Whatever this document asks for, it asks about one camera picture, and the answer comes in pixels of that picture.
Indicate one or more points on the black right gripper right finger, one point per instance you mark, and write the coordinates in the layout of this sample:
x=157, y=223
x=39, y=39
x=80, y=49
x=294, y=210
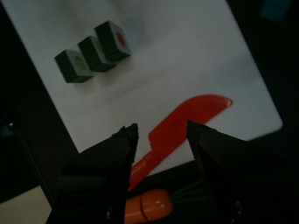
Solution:
x=234, y=175

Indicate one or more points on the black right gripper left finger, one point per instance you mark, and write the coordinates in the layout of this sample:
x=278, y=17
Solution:
x=93, y=175

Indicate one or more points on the toy sushi piece red centre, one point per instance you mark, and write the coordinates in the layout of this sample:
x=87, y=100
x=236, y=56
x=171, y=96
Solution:
x=111, y=40

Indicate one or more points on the red toy knife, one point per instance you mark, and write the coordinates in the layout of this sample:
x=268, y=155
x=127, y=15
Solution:
x=183, y=122

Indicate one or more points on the toy sushi piece green centre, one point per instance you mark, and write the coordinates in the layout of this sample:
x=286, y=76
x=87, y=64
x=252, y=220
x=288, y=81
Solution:
x=72, y=68

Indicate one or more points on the toy sushi piece plain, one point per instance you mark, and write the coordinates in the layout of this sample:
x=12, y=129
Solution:
x=93, y=55

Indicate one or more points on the white cutting board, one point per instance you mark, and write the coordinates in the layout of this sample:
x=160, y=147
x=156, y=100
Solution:
x=175, y=58

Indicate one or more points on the orange toy carrot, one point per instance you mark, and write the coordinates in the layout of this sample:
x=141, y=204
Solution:
x=149, y=205

